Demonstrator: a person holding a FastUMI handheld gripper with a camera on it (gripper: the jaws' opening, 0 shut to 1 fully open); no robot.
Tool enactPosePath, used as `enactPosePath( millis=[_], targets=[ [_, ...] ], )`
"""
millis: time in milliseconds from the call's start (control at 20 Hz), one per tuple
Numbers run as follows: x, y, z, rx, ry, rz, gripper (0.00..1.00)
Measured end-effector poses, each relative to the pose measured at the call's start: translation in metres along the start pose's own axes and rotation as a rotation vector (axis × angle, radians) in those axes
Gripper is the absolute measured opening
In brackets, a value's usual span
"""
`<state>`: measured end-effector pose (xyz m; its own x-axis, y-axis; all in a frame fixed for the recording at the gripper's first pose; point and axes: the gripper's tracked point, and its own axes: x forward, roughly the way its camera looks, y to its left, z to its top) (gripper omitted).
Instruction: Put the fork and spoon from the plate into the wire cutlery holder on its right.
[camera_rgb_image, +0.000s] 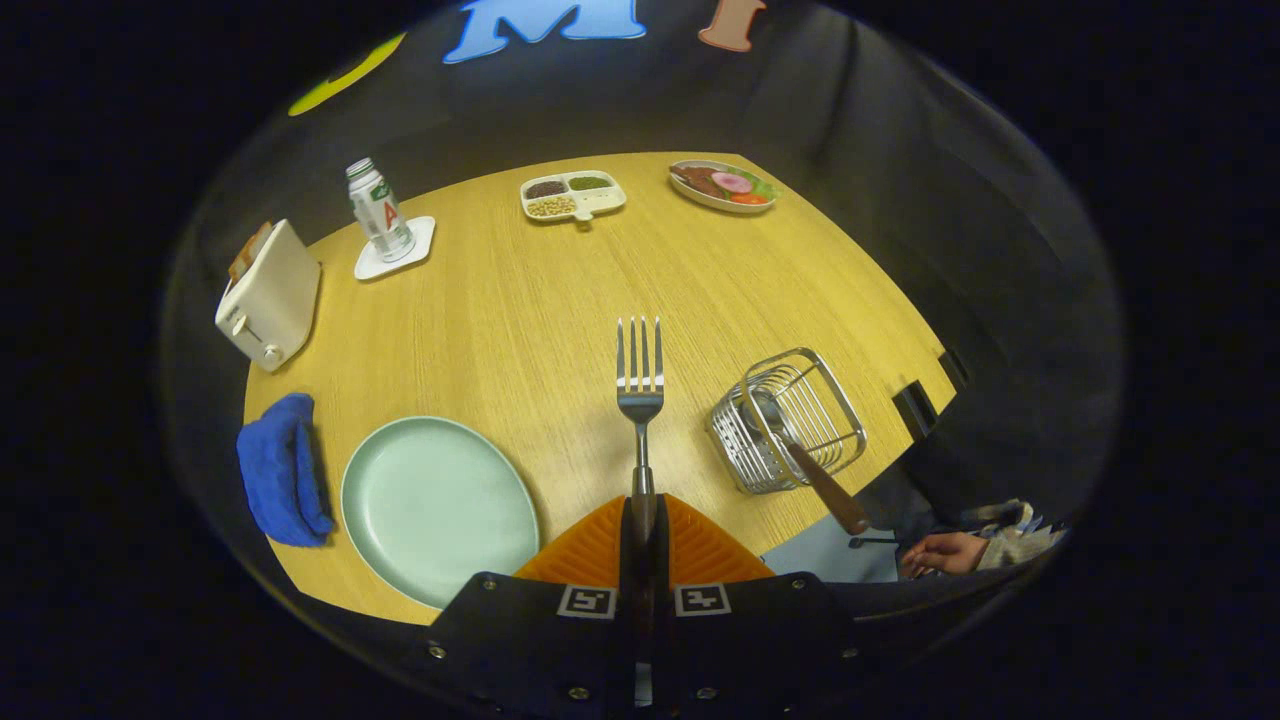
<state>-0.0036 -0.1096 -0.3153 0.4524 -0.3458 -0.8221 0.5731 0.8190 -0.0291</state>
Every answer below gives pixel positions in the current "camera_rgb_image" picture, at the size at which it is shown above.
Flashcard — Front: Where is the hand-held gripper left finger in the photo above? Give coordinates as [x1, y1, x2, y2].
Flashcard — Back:
[428, 495, 637, 713]

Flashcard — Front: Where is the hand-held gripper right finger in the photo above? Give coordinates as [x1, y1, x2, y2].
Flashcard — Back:
[650, 494, 861, 713]

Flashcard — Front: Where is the wooden-handled metal spoon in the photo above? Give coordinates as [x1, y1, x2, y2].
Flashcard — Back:
[745, 390, 873, 537]

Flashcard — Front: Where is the wooden-handled metal fork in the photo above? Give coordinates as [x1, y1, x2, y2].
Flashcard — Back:
[617, 317, 666, 546]

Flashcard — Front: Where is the pale green oval plate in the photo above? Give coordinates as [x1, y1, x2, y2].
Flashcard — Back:
[341, 416, 541, 609]

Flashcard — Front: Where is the person's patterned sleeve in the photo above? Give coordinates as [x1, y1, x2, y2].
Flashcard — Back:
[975, 500, 1067, 571]

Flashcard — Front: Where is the blue cloth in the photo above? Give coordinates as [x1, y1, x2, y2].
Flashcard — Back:
[237, 393, 336, 548]

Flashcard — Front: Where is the white square coaster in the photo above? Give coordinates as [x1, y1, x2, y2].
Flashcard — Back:
[354, 216, 437, 281]

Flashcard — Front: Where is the white toaster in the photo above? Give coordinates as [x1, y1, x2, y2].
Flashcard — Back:
[215, 219, 323, 373]

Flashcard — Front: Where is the white divided bean tray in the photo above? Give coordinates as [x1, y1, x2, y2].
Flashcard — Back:
[520, 170, 628, 224]

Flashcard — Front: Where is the small clear plastic bottle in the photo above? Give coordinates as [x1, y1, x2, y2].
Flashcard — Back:
[346, 158, 416, 263]

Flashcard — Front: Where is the plate of toy food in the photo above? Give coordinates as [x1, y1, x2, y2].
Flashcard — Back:
[668, 160, 779, 214]

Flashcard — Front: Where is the toasted bread slice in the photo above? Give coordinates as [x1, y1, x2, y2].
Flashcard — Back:
[228, 221, 273, 283]

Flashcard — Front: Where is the metal wire basket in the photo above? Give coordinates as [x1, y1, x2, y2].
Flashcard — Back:
[706, 347, 868, 495]

